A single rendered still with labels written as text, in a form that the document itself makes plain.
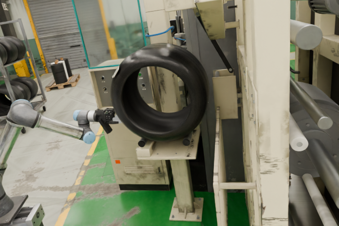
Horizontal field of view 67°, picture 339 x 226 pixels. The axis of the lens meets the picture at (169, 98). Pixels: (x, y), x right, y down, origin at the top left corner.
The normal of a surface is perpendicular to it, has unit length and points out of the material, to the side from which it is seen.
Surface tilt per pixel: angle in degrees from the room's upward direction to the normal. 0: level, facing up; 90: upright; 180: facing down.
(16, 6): 90
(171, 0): 90
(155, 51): 43
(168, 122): 35
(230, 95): 90
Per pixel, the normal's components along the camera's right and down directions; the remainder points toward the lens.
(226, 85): -0.19, 0.34
